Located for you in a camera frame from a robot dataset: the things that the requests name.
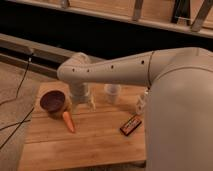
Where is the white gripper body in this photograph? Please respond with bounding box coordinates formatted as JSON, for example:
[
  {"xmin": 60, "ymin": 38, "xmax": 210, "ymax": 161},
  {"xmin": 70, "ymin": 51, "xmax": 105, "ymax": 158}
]
[{"xmin": 69, "ymin": 83, "xmax": 91, "ymax": 103}]

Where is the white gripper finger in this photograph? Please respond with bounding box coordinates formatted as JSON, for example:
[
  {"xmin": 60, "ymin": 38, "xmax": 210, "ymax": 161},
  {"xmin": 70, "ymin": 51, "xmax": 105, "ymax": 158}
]
[
  {"xmin": 87, "ymin": 98, "xmax": 96, "ymax": 110},
  {"xmin": 71, "ymin": 101, "xmax": 79, "ymax": 113}
]

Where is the clear plastic bottle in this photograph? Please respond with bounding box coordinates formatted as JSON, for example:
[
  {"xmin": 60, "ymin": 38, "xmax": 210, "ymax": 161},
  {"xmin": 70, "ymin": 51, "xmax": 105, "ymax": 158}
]
[{"xmin": 135, "ymin": 91, "xmax": 148, "ymax": 115}]

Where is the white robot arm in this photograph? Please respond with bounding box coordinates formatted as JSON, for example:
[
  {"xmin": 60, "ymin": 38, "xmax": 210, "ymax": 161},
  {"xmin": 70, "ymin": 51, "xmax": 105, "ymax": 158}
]
[{"xmin": 57, "ymin": 47, "xmax": 213, "ymax": 171}]

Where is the orange carrot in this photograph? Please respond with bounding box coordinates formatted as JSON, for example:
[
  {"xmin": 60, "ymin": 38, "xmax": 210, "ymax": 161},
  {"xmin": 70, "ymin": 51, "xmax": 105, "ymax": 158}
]
[{"xmin": 62, "ymin": 112, "xmax": 75, "ymax": 133}]

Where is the dark purple bowl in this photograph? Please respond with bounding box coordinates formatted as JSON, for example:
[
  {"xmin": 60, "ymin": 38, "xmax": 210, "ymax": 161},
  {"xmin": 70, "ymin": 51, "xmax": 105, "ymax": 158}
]
[{"xmin": 40, "ymin": 90, "xmax": 65, "ymax": 113}]

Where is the dark snack bar packet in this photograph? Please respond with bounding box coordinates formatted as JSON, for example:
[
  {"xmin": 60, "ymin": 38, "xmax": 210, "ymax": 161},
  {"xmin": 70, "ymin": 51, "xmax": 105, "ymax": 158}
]
[{"xmin": 120, "ymin": 116, "xmax": 142, "ymax": 136}]

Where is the black cable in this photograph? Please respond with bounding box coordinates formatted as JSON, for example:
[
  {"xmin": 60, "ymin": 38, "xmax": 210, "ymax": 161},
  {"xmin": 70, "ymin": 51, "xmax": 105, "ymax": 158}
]
[
  {"xmin": 0, "ymin": 49, "xmax": 36, "ymax": 107},
  {"xmin": 0, "ymin": 105, "xmax": 36, "ymax": 150}
]

